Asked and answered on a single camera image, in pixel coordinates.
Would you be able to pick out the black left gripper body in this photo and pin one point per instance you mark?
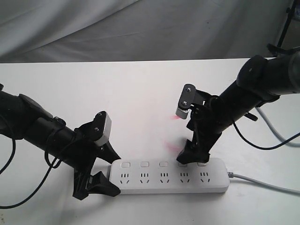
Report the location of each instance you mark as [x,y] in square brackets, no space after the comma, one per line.
[83,152]

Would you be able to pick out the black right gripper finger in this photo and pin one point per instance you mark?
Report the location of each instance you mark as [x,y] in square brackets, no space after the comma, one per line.
[193,153]

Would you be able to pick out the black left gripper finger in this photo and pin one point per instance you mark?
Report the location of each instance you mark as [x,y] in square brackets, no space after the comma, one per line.
[99,184]
[107,153]

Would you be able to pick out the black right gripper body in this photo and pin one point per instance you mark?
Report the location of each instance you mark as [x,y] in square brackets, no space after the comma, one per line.
[209,118]

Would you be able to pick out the white five-socket power strip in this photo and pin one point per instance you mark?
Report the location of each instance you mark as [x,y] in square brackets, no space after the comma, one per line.
[153,176]

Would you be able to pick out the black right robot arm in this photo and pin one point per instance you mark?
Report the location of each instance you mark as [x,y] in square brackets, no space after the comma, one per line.
[259,81]

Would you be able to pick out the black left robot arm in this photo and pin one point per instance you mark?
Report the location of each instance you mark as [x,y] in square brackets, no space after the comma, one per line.
[23,118]

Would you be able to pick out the grey backdrop cloth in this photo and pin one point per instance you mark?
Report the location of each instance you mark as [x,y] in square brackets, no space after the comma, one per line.
[137,30]

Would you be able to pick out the black stand in background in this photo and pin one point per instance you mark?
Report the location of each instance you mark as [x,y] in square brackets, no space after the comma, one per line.
[290,10]

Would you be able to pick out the black grey right wrist camera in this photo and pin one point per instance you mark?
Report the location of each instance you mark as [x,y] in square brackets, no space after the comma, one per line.
[185,101]

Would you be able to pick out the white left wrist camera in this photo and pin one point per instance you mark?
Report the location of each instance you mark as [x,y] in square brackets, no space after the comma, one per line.
[103,128]

